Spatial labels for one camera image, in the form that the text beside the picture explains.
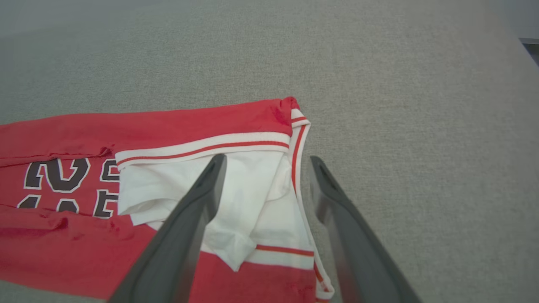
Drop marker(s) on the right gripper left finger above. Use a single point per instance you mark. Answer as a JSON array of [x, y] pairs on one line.
[[177, 244]]

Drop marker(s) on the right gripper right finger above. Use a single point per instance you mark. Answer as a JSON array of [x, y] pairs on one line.
[[362, 261]]

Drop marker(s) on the red basketball jersey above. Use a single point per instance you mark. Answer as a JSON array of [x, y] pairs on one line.
[[63, 134]]

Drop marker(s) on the grey fabric sofa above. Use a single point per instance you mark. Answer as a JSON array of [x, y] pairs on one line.
[[379, 84]]

